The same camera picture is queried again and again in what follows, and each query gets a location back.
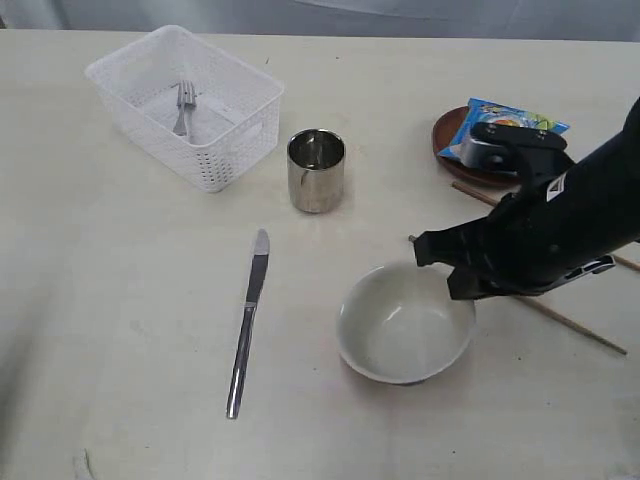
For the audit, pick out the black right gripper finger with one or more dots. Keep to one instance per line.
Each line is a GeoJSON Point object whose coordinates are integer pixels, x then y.
{"type": "Point", "coordinates": [477, 282]}
{"type": "Point", "coordinates": [468, 247]}

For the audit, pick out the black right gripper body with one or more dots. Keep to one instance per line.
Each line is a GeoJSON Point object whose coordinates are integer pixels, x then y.
{"type": "Point", "coordinates": [544, 239]}

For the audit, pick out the brown wooden chopstick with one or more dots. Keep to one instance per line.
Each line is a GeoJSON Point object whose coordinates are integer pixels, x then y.
{"type": "Point", "coordinates": [572, 325]}
{"type": "Point", "coordinates": [469, 191]}

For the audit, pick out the speckled white ceramic bowl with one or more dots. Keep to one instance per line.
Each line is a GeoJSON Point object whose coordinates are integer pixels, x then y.
{"type": "Point", "coordinates": [399, 326]}

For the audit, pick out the brown wooden plate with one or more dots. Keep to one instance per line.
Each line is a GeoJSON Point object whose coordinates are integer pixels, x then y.
{"type": "Point", "coordinates": [442, 133]}

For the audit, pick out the blue Lay's chips bag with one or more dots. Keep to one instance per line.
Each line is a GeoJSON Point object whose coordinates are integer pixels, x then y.
{"type": "Point", "coordinates": [491, 112]}

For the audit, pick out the silver metal cup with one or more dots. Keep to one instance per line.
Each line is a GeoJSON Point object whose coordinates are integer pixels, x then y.
{"type": "Point", "coordinates": [315, 166]}

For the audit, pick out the silver table knife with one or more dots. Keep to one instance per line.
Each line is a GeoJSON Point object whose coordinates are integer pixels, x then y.
{"type": "Point", "coordinates": [257, 275]}

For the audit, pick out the white perforated plastic basket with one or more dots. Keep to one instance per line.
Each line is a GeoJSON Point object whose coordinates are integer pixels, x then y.
{"type": "Point", "coordinates": [202, 112]}

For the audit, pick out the silver metal fork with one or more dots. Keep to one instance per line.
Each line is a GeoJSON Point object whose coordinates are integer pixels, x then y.
{"type": "Point", "coordinates": [186, 102]}

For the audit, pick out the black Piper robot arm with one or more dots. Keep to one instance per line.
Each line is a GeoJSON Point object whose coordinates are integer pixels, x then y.
{"type": "Point", "coordinates": [620, 155]}

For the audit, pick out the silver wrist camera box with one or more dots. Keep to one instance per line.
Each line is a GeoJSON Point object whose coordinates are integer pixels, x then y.
{"type": "Point", "coordinates": [499, 148]}

